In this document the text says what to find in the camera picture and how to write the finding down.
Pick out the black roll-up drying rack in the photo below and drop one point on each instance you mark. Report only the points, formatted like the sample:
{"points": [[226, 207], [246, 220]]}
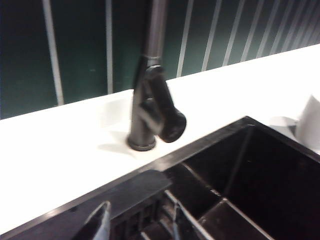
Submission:
{"points": [[190, 216]]}

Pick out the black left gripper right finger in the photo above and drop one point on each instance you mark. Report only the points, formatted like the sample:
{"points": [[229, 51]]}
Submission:
{"points": [[178, 222]]}

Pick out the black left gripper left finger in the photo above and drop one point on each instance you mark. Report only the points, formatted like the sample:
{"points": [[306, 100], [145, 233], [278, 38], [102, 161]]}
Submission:
{"points": [[98, 222]]}

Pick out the dark metal kitchen faucet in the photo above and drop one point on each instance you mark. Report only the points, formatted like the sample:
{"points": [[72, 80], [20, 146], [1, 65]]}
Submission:
{"points": [[142, 120]]}

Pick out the black undermount kitchen sink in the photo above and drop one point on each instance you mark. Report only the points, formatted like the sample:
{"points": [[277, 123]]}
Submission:
{"points": [[275, 187]]}

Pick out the white mug with green logo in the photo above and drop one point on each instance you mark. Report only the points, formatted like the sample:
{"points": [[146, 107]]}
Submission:
{"points": [[311, 125]]}

